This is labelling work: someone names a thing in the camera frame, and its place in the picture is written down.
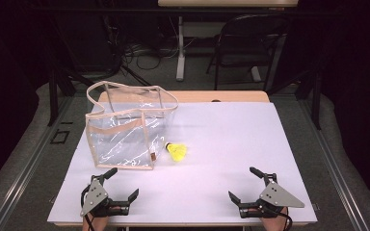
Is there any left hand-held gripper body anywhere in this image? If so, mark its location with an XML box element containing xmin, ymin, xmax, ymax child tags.
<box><xmin>79</xmin><ymin>174</ymin><xmax>131</xmax><ymax>218</ymax></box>

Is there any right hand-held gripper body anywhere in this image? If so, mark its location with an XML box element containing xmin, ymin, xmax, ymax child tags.
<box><xmin>238</xmin><ymin>173</ymin><xmax>305</xmax><ymax>219</ymax></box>

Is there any clear plastic bag beige trim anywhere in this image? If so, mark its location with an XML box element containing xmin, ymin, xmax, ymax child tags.
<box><xmin>85</xmin><ymin>80</ymin><xmax>179</xmax><ymax>171</ymax></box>

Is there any yellow shuttlecock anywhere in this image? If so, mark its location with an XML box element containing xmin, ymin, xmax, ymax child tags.
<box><xmin>164</xmin><ymin>141</ymin><xmax>188</xmax><ymax>163</ymax></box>

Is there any person's right hand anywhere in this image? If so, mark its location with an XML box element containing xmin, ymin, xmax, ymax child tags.
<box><xmin>259</xmin><ymin>206</ymin><xmax>289</xmax><ymax>231</ymax></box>

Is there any person's left hand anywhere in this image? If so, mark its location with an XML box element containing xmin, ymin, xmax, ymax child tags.
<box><xmin>82</xmin><ymin>215</ymin><xmax>110</xmax><ymax>231</ymax></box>

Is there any white table mat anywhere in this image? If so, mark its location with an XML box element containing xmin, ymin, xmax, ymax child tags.
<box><xmin>46</xmin><ymin>101</ymin><xmax>318</xmax><ymax>225</ymax></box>

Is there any wooden table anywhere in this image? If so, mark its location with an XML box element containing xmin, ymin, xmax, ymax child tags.
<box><xmin>46</xmin><ymin>90</ymin><xmax>318</xmax><ymax>228</ymax></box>

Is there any black folding chair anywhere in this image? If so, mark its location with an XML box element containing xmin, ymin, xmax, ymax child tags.
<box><xmin>205</xmin><ymin>13</ymin><xmax>291</xmax><ymax>92</ymax></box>

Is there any white desk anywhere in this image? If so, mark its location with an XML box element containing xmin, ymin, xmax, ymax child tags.
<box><xmin>157</xmin><ymin>0</ymin><xmax>300</xmax><ymax>83</ymax></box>

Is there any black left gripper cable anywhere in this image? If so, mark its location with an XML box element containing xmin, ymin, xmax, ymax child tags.
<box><xmin>80</xmin><ymin>185</ymin><xmax>94</xmax><ymax>231</ymax></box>

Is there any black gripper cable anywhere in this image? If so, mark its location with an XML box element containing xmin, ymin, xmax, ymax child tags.
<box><xmin>277</xmin><ymin>207</ymin><xmax>294</xmax><ymax>231</ymax></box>
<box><xmin>80</xmin><ymin>185</ymin><xmax>94</xmax><ymax>231</ymax></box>

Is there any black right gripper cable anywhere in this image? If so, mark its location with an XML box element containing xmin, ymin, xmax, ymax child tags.
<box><xmin>277</xmin><ymin>207</ymin><xmax>294</xmax><ymax>231</ymax></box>

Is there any black floor socket frame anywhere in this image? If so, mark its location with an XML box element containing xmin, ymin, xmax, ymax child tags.
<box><xmin>49</xmin><ymin>128</ymin><xmax>71</xmax><ymax>145</ymax></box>

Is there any black metal frame post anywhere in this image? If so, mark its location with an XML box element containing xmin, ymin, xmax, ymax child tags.
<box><xmin>295</xmin><ymin>68</ymin><xmax>323</xmax><ymax>131</ymax></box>
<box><xmin>46</xmin><ymin>65</ymin><xmax>78</xmax><ymax>127</ymax></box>

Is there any bundle of floor cables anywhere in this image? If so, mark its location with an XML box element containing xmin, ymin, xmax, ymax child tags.
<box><xmin>121</xmin><ymin>39</ymin><xmax>182</xmax><ymax>71</ymax></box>

